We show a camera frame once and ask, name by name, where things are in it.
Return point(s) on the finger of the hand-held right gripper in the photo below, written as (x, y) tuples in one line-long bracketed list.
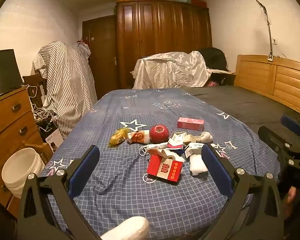
[(292, 125), (272, 136)]

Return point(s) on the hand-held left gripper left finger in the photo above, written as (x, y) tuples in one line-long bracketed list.
[(86, 170)]

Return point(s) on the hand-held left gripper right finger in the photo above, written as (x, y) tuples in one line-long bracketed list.
[(216, 170)]

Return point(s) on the white gauze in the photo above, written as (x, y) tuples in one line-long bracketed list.
[(197, 165)]

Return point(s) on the knotted white cloth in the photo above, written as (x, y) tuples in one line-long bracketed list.
[(205, 137)]

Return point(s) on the printed paper cup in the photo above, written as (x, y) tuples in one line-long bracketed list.
[(138, 137)]

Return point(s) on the white plastic bucket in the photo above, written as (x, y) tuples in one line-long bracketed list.
[(22, 170)]

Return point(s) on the person's right hand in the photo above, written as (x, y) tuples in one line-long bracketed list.
[(291, 196)]

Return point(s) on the white labelled packet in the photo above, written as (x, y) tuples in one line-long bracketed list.
[(192, 148)]

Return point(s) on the tan sponge block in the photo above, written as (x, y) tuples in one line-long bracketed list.
[(190, 138)]

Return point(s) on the dark grey sheet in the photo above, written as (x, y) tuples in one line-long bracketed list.
[(240, 105)]

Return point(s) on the yellow snack packet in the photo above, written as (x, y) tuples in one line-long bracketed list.
[(118, 136)]

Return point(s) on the black and white box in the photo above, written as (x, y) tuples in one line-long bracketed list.
[(52, 137)]

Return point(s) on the wooden headboard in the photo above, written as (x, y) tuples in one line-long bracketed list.
[(272, 80)]

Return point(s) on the white and red wrapper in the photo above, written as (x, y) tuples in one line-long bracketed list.
[(176, 140)]

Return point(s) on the red and white box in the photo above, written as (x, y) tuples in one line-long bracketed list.
[(166, 168)]

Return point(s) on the pink carton box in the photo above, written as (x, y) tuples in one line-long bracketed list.
[(190, 123)]

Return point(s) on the red apple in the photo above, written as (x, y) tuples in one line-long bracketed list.
[(159, 133)]

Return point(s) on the crumpled white wrappers pile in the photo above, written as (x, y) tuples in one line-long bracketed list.
[(151, 147)]

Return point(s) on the wooden dresser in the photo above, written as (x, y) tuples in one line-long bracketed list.
[(10, 130)]

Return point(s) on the striped cloth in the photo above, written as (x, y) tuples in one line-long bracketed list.
[(65, 85)]

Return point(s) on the black clothing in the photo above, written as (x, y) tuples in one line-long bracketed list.
[(215, 58)]

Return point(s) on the wooden chair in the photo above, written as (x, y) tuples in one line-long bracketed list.
[(33, 82)]

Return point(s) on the white cover sheet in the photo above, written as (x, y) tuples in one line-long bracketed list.
[(170, 70)]

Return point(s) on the brown wooden door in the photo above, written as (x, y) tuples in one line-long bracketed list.
[(101, 52)]

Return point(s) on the black monitor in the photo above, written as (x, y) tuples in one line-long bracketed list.
[(2, 72)]

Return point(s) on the brown wooden wardrobe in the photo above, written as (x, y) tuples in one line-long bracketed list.
[(165, 42)]

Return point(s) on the red bag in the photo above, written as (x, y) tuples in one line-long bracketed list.
[(198, 2)]

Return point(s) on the wall socket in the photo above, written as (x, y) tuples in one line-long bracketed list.
[(274, 40)]

